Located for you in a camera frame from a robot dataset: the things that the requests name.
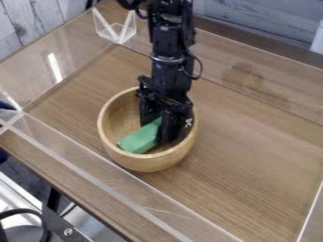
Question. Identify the clear acrylic front wall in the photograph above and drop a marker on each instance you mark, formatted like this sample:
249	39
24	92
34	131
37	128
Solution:
118	199

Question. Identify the green rectangular block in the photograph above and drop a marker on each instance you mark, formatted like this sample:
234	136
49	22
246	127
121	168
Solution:
141	140

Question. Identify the blue object at edge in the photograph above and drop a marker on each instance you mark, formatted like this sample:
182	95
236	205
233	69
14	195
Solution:
5	106

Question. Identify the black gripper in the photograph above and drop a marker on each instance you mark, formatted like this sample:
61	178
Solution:
162	94

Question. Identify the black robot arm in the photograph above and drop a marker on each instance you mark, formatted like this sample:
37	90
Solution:
169	25

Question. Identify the clear acrylic left wall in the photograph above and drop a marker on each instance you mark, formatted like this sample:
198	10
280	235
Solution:
48	61

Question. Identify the black table leg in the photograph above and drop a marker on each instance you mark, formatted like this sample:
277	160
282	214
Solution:
53	200

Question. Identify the clear acrylic back wall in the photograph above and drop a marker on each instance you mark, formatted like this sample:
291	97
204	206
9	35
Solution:
281	82

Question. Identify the clear acrylic wall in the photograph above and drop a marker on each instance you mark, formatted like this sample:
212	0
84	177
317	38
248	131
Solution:
48	61
281	82
118	199

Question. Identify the clear acrylic corner bracket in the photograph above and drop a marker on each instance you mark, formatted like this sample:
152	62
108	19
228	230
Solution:
114	32

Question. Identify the brown wooden bowl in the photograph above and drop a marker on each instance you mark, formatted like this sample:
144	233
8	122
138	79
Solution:
118	121

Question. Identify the metal bracket with screw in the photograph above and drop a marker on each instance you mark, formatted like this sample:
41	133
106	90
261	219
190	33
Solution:
61	230

